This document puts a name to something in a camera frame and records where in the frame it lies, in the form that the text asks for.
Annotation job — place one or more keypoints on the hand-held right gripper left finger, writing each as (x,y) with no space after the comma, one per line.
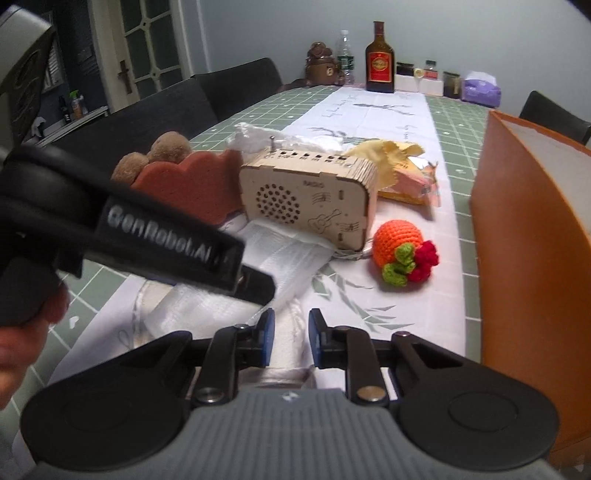
(268,339)

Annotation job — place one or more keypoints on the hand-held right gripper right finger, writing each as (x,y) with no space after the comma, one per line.
(316,339)

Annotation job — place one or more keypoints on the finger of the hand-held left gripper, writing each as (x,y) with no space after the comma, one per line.
(256,286)

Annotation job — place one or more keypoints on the white mesh cloth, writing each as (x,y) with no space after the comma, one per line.
(281,258)

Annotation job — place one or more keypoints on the brown plush toy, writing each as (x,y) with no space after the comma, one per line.
(168,145)

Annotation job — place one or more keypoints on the red-orange sponge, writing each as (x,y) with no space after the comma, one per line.
(194,184)

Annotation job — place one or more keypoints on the orange crocheted fruit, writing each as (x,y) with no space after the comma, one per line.
(397,240)

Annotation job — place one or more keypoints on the white plastic bag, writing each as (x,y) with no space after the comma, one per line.
(254,138)

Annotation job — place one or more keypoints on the shiny snack packet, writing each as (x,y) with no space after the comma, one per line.
(411,187)

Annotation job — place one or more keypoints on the yellow cloth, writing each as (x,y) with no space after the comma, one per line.
(378,154)

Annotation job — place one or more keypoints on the orange storage box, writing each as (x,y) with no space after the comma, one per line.
(521,277)

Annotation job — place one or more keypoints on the person's left hand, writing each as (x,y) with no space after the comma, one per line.
(23,346)

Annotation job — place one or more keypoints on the wooden radio box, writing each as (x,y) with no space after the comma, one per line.
(304,203)

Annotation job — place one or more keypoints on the white shelf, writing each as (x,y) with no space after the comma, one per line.
(78,121)

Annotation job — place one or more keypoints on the small dark bottle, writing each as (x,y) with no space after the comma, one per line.
(65,110)

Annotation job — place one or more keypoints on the green cap spray bottle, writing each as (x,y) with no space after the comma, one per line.
(76,104)

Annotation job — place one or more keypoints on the dark upholstered chair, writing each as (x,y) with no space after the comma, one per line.
(152,110)
(240,87)

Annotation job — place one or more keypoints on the white glass pane door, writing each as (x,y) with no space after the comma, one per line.
(147,41)

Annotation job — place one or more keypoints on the brown bear figure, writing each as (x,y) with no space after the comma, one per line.
(321,64)

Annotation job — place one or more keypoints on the green checked tablecloth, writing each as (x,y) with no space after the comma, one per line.
(457,138)

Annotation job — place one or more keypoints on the clear water bottle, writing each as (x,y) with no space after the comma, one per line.
(344,55)

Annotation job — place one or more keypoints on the white box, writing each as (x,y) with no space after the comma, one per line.
(431,86)
(406,83)

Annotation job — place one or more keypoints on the dark box with red label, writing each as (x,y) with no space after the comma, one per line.
(379,64)

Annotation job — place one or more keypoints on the small red label jar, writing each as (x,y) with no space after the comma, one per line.
(430,70)

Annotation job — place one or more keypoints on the dark glass jar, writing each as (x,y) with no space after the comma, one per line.
(452,85)

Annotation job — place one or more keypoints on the purple tissue box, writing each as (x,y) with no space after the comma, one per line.
(482,90)

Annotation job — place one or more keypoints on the black chair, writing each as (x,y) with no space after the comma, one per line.
(554,113)

